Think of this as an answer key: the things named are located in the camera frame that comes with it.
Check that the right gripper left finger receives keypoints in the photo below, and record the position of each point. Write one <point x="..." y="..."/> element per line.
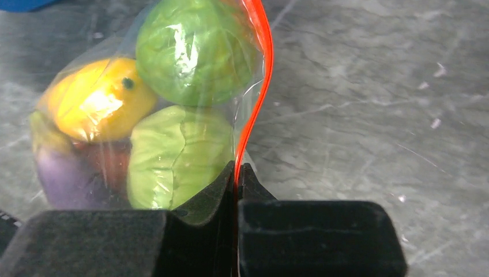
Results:
<point x="192" y="240"/>

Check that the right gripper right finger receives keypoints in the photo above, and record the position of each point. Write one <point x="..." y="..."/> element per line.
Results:
<point x="313" y="237"/>

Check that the purple toy eggplant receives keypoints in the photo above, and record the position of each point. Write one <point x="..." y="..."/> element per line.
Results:
<point x="71" y="183"/>

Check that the pale green toy cabbage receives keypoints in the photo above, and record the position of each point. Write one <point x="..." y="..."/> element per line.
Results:
<point x="177" y="152"/>

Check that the yellow toy mango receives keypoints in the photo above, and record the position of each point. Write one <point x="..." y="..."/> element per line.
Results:
<point x="103" y="101"/>

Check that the clear zip top bag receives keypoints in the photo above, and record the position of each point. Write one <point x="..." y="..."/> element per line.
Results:
<point x="240" y="111"/>

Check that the green toy cabbage front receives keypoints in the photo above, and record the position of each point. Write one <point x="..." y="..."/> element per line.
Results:
<point x="197" y="53"/>

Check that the blue plastic bin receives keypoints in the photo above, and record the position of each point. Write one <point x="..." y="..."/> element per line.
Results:
<point x="21" y="6"/>

